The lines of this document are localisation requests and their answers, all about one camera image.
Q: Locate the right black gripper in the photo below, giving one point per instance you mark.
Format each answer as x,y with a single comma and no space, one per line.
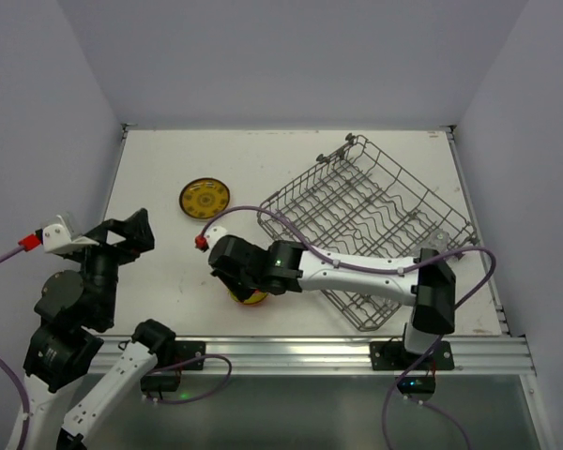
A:
235,274

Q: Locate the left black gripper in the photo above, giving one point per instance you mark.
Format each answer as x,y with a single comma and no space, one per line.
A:
106,245

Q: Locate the orange bowl front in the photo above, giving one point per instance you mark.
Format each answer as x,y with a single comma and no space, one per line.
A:
255,299

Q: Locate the yellow patterned plate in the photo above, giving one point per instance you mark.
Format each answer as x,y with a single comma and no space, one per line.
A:
203,198

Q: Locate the grey wire dish rack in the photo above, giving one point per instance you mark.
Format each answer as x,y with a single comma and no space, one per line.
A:
360,200

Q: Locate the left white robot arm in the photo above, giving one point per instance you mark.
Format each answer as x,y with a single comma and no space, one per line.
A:
75,307

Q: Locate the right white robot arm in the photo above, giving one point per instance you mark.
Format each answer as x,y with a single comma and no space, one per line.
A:
426,284

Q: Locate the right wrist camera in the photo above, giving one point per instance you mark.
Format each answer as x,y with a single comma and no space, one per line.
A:
216,234

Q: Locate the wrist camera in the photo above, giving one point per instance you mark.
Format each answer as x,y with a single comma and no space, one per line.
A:
216,234
61,236

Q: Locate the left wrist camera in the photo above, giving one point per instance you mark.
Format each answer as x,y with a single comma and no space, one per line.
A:
61,236

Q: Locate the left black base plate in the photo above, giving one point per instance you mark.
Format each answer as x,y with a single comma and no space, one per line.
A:
185,350

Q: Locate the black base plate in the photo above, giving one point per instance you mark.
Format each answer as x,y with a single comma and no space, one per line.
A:
185,350
391,355

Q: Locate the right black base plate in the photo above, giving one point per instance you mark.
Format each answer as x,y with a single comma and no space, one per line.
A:
391,355

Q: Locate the aluminium mounting rail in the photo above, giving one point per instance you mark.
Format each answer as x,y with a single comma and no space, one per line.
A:
350,355

